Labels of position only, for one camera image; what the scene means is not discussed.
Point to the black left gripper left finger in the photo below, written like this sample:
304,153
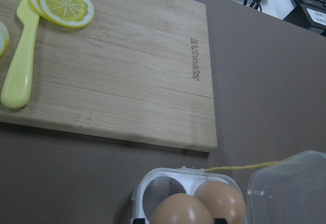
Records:
138,221

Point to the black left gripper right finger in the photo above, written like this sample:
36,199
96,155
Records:
220,221

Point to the brown egg from bowl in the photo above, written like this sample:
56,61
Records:
181,208

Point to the clear plastic egg box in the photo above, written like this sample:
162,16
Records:
288,191

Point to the brown egg lower slot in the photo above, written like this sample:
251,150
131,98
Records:
222,200

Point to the bamboo cutting board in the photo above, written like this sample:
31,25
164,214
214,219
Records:
140,71

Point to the yellow plastic knife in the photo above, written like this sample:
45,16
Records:
17,86

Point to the front left lemon slice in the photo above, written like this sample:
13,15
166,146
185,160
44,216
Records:
68,13

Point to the middle lemon slice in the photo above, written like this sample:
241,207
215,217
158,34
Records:
4,37

